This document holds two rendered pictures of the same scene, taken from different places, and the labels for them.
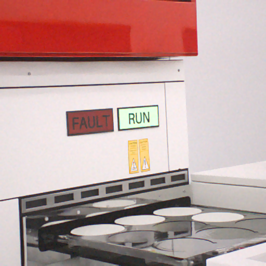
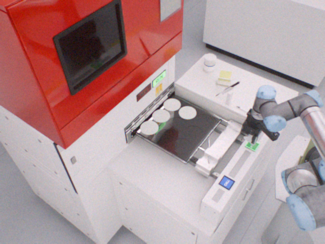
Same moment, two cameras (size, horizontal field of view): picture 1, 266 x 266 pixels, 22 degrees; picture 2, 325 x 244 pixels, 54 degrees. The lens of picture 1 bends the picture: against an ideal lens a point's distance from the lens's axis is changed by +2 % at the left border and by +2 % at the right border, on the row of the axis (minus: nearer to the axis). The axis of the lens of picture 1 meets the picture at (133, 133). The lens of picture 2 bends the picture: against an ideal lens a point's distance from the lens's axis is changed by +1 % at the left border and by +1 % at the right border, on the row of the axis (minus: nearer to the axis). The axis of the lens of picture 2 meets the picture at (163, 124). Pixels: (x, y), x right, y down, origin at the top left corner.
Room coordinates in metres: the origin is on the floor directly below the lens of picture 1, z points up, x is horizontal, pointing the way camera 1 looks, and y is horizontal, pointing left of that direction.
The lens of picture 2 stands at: (0.18, 0.20, 2.21)
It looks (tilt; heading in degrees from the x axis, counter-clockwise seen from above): 49 degrees down; 350
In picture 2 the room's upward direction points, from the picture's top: 1 degrees counter-clockwise
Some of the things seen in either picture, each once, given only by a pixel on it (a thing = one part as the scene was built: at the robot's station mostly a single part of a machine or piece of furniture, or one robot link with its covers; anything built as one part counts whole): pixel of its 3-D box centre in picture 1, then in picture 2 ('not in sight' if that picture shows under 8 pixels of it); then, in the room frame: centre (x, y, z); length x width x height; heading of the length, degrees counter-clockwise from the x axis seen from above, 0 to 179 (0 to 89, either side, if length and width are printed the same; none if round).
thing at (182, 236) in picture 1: (179, 227); (176, 124); (1.28, -0.08, 0.90); 0.34 x 0.34 x 0.01; 43
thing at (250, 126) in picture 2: not in sight; (254, 122); (1.04, -0.39, 1.12); 0.09 x 0.08 x 0.12; 43
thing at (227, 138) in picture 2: not in sight; (219, 148); (1.10, -0.27, 0.87); 0.36 x 0.08 x 0.03; 133
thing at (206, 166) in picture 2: not in sight; (204, 165); (0.99, -0.15, 0.89); 0.08 x 0.03 x 0.03; 43
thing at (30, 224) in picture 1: (116, 221); (152, 114); (1.39, 0.04, 0.89); 0.44 x 0.02 x 0.10; 133
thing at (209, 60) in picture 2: not in sight; (209, 63); (1.62, -0.35, 1.01); 0.07 x 0.07 x 0.10
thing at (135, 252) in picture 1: (106, 247); (157, 146); (1.16, 0.05, 0.90); 0.37 x 0.01 x 0.01; 43
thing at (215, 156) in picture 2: not in sight; (212, 155); (1.05, -0.21, 0.89); 0.08 x 0.03 x 0.03; 43
